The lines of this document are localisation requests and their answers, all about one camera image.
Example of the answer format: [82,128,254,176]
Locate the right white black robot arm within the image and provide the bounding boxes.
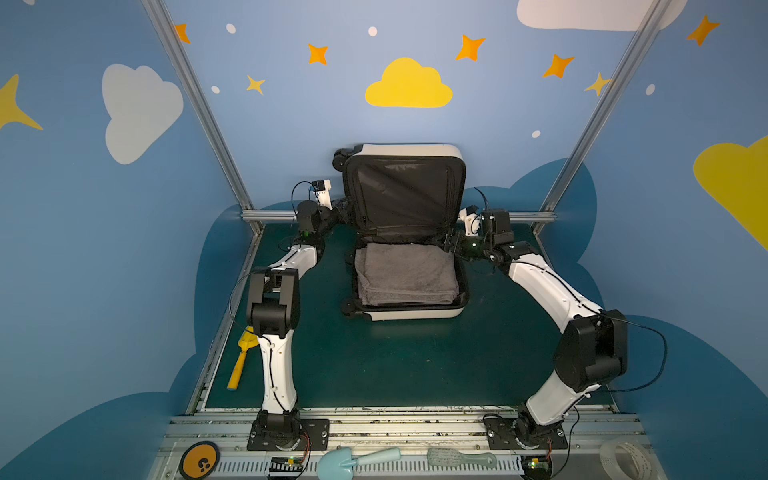
[454,205,628,449]

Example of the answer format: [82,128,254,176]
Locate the aluminium frame rear crossbar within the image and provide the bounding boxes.
[241,209,556,224]

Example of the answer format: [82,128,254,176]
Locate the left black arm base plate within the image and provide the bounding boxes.
[246,419,330,452]

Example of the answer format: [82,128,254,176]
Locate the small circuit board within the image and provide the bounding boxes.
[266,457,305,479]
[521,456,553,480]

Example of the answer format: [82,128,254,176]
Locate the grey towel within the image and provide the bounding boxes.
[354,243,460,307]

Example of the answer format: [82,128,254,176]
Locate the pale green hair brush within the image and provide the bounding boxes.
[427,447,498,469]

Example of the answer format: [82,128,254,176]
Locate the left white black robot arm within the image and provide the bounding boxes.
[246,200,339,451]

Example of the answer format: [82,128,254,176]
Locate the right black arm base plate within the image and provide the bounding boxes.
[482,414,569,450]

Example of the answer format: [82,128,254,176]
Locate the teal toy shovel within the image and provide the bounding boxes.
[317,447,402,480]

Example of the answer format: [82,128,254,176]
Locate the aluminium frame post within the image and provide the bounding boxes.
[531,0,673,237]
[141,0,253,213]

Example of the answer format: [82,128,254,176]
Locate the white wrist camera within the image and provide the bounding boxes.
[459,205,482,237]
[311,179,333,210]

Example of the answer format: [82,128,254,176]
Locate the yellow toy shovel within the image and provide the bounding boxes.
[227,327,259,391]

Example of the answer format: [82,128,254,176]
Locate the white hard-shell suitcase black lining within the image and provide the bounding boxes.
[332,144,468,321]

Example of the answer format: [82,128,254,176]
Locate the left small circuit board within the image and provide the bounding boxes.
[266,457,305,479]

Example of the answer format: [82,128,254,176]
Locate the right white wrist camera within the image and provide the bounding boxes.
[459,205,482,237]

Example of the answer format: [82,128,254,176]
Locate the orange black round disc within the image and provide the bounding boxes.
[178,441,220,480]

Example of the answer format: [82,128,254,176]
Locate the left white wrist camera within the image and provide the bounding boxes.
[311,179,333,210]

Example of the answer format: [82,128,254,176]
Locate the left aluminium frame post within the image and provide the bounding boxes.
[141,0,253,213]

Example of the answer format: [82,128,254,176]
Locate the right aluminium frame post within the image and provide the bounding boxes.
[531,0,673,237]

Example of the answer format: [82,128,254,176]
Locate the right small circuit board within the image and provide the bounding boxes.
[521,456,553,480]

